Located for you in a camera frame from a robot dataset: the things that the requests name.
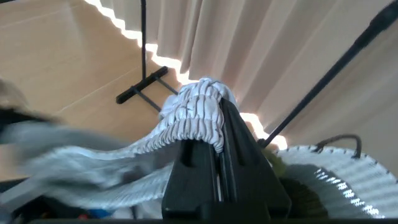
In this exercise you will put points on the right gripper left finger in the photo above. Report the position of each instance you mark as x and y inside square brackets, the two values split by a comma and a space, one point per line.
[192, 193]

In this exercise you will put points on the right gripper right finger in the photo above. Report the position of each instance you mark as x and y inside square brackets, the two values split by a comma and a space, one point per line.
[258, 196]

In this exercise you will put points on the pale grey shorts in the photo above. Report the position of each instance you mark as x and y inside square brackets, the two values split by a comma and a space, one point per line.
[196, 115]

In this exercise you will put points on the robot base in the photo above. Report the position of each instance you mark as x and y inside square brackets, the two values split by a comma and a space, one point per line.
[62, 213]

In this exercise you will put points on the white laundry basket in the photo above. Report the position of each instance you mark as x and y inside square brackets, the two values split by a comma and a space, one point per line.
[357, 174]

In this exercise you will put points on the black clothes rack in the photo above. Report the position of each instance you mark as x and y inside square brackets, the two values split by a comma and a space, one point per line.
[143, 46]

